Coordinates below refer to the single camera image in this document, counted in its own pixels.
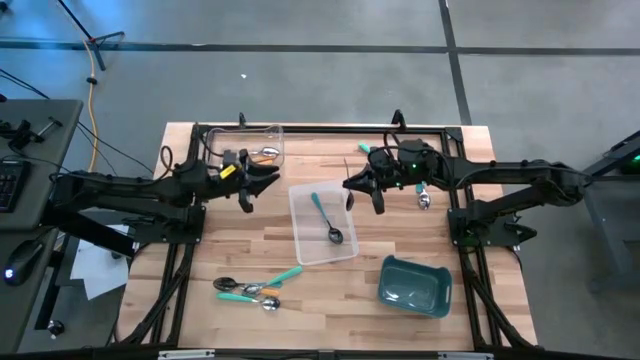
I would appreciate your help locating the white paper sheet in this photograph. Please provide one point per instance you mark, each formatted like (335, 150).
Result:
(100, 265)

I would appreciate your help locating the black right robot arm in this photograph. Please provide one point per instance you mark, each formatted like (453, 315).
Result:
(500, 167)

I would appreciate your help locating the small black gadget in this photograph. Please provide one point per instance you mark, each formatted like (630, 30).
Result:
(22, 134)

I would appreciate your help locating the black metal stand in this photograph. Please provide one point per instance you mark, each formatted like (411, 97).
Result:
(620, 150)

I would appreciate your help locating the black frame clamp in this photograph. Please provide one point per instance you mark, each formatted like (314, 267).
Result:
(242, 120)
(398, 120)

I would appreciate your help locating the black computer mouse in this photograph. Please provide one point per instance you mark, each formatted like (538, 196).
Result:
(22, 262)

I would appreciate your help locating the black aluminium rig frame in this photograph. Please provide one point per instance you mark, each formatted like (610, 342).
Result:
(325, 129)

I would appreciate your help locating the black computer keyboard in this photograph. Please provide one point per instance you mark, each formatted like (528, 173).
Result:
(12, 185)

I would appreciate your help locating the yellow tape tag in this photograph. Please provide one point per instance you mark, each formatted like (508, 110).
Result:
(228, 171)

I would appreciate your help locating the black tripod stand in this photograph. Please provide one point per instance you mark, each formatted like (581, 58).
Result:
(99, 56)

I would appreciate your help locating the teal plastic bin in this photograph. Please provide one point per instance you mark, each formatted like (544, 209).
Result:
(415, 287)

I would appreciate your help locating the clear rectangular plastic bin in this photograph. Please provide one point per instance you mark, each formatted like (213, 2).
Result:
(310, 250)

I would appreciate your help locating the silver mounting bracket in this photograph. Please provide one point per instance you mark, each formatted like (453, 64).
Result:
(186, 354)
(465, 355)

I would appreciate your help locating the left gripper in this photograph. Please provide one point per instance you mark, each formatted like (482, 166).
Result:
(217, 185)

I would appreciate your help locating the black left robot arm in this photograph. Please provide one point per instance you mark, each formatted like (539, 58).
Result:
(125, 187)

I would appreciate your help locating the grey office desk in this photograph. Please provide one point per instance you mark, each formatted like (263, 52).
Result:
(45, 125)

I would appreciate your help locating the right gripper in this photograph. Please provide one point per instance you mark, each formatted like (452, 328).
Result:
(395, 165)

